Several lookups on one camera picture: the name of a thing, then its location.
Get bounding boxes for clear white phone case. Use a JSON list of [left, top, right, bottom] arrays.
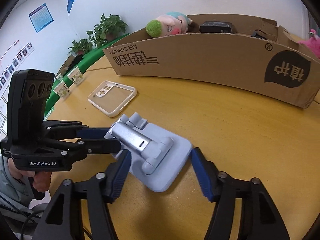
[[87, 80, 137, 118]]

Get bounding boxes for light blue phone stand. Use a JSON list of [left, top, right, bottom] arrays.
[[104, 113, 193, 192]]

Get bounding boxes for black charger box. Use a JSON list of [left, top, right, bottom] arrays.
[[200, 21, 233, 34]]

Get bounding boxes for black sunglasses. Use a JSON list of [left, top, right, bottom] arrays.
[[251, 29, 268, 40]]

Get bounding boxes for person's left hand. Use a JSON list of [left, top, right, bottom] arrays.
[[8, 158, 52, 192]]

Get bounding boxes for green table cloth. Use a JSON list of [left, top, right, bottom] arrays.
[[44, 34, 129, 117]]

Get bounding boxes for small potted green plant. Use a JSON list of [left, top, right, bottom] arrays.
[[68, 38, 93, 55]]

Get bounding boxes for large potted green plant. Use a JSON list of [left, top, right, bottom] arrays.
[[87, 14, 128, 48]]

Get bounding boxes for pig plush toy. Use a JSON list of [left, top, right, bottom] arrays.
[[145, 12, 193, 38]]

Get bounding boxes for brown cardboard box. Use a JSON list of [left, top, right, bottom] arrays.
[[104, 14, 319, 108]]

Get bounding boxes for pink plush toy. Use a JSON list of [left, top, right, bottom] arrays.
[[298, 29, 320, 58]]

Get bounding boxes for blue framed wall notice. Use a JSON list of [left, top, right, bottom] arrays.
[[29, 3, 54, 33]]

